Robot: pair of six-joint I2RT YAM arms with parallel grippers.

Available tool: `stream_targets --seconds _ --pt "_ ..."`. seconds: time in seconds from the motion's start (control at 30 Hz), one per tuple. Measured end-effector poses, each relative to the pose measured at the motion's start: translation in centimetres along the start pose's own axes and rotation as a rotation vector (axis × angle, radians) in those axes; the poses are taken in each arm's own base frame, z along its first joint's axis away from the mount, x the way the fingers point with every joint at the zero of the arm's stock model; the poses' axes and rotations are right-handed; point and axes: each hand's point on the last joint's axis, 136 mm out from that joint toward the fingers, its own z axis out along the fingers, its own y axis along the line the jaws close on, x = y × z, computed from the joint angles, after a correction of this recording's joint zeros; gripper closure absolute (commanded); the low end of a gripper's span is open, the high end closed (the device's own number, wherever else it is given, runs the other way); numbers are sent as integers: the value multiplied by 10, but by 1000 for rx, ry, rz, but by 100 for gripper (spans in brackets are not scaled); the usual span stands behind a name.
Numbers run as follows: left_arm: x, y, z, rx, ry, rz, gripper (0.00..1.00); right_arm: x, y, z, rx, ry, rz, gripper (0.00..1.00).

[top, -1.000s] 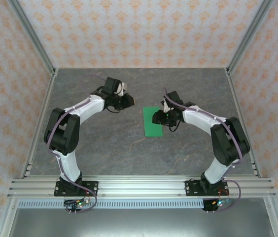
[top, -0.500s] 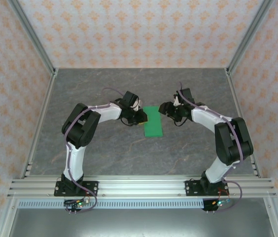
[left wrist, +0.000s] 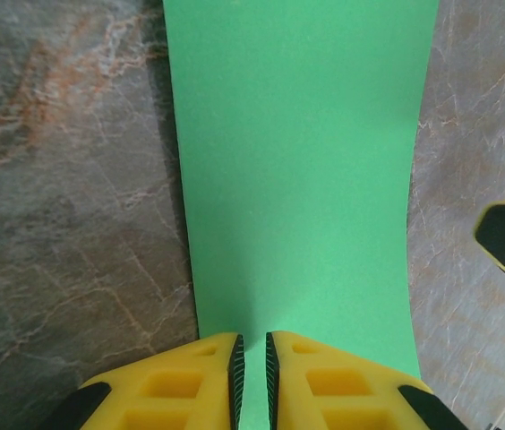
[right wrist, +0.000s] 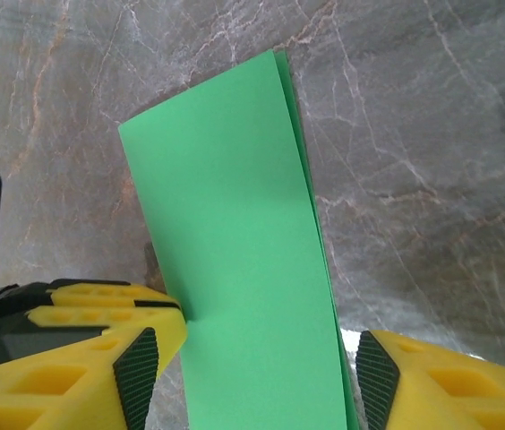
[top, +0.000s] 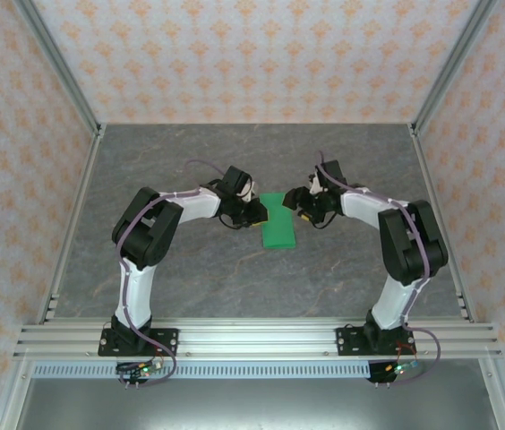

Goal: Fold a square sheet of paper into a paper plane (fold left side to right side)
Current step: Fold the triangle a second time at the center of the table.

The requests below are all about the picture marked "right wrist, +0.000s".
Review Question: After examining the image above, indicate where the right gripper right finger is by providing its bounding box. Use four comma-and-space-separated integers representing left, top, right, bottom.
354, 329, 505, 430

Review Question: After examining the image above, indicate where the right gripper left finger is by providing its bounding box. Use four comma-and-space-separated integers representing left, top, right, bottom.
0, 325, 160, 430

